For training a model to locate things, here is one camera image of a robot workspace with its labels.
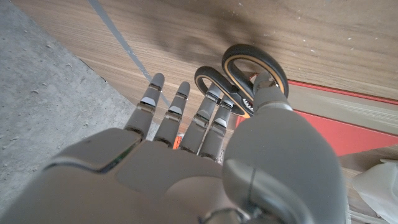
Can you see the white crumpled towel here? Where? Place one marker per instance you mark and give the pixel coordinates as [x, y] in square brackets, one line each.
[379, 186]

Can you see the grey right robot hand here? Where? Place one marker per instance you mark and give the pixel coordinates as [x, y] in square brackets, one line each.
[186, 180]

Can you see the red notebook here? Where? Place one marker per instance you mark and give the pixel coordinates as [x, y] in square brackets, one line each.
[357, 137]

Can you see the black orange scissors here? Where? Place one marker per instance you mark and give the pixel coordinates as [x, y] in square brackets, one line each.
[248, 49]

